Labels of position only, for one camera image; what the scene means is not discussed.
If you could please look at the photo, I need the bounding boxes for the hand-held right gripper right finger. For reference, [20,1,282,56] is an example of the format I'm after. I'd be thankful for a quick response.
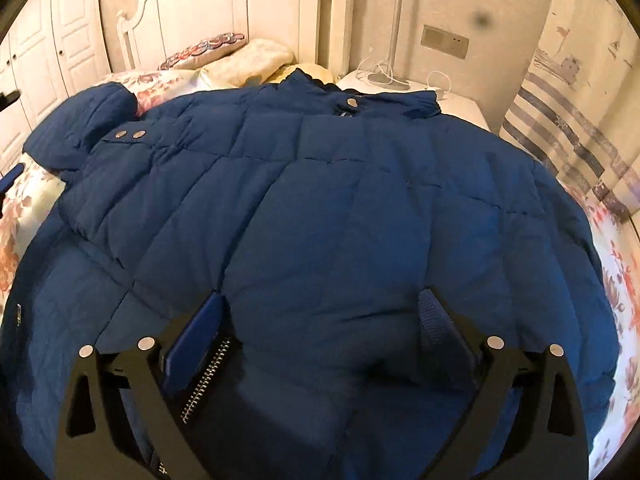
[417,287,591,480]

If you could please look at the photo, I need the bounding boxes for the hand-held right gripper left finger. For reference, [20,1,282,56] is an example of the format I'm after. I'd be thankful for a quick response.
[52,291,225,480]

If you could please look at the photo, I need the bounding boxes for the blue puffer jacket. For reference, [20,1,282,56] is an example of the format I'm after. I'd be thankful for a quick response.
[0,69,621,480]

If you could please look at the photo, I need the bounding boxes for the white wardrobe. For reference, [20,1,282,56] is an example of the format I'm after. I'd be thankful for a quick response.
[0,0,113,176]

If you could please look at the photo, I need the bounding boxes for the floral bed sheet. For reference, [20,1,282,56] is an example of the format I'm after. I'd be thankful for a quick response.
[0,67,640,461]

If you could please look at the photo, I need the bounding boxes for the embroidered patterned pillow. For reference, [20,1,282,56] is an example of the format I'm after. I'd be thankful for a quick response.
[157,32,247,71]

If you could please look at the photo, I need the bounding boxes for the white wooden headboard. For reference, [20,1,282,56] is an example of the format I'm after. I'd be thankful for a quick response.
[116,0,353,73]

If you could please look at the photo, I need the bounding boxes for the white nightstand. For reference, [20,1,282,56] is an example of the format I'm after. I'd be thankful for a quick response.
[334,71,490,133]

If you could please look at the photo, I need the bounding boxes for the cream fluffy pillow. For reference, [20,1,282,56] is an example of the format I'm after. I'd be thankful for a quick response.
[200,39,296,88]

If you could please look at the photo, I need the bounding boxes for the striped printed curtain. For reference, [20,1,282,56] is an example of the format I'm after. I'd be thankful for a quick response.
[500,0,640,221]

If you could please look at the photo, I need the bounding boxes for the cream ruffled pillow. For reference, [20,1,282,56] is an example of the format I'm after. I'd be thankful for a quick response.
[270,62,336,86]

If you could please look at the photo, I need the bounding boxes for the grey floor lamp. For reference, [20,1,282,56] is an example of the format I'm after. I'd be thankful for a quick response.
[369,0,412,92]

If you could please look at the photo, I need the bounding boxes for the white charger cable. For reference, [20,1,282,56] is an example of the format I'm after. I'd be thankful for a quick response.
[425,71,455,100]

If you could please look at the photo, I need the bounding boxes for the white lamp cable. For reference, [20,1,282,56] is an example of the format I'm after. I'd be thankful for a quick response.
[356,54,397,82]

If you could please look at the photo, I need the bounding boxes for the grey wall socket panel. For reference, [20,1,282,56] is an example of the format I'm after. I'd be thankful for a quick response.
[421,24,470,58]

